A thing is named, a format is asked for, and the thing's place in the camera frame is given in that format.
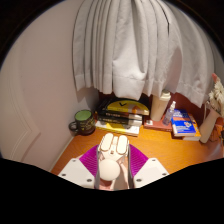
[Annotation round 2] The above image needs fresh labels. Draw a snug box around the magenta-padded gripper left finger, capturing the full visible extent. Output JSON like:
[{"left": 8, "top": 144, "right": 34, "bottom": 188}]
[{"left": 57, "top": 143, "right": 101, "bottom": 190}]

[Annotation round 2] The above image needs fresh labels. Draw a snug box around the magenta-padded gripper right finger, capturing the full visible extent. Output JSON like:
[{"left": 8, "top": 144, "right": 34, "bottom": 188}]
[{"left": 127, "top": 143, "right": 170, "bottom": 189}]

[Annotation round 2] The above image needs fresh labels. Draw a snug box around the white computer mouse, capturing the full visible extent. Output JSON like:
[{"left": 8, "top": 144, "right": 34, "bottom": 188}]
[{"left": 95, "top": 132, "right": 130, "bottom": 183}]

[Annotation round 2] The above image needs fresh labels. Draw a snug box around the reddish-brown flat book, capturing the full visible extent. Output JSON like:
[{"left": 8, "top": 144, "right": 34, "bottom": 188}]
[{"left": 143, "top": 118, "right": 174, "bottom": 133}]

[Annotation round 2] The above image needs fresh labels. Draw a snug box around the dark mug with green inside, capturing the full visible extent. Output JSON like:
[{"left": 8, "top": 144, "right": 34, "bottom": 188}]
[{"left": 68, "top": 109, "right": 97, "bottom": 136}]

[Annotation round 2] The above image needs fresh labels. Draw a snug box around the white and yellow book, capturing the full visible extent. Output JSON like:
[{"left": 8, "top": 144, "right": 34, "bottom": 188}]
[{"left": 94, "top": 120, "right": 141, "bottom": 137}]

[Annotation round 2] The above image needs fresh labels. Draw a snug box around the blue book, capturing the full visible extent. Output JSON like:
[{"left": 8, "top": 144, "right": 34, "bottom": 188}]
[{"left": 171, "top": 109, "right": 198, "bottom": 138}]

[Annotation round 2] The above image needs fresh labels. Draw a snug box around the clear spray bottle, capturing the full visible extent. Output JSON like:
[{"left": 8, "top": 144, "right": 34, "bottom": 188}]
[{"left": 162, "top": 100, "right": 177, "bottom": 126}]

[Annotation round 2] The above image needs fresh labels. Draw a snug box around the white tumbler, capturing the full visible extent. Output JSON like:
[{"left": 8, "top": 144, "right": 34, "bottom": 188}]
[{"left": 149, "top": 89, "right": 172, "bottom": 123}]

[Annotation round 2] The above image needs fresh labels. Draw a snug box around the yellow and black book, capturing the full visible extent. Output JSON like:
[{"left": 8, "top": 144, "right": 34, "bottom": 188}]
[{"left": 101, "top": 98, "right": 151, "bottom": 117}]

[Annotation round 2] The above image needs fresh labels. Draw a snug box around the white vase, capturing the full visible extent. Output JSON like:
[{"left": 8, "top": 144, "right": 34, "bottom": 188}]
[{"left": 199, "top": 107, "right": 222, "bottom": 144}]

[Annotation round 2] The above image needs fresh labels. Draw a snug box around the white curtain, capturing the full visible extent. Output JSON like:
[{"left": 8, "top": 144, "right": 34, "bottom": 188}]
[{"left": 72, "top": 0, "right": 224, "bottom": 109}]

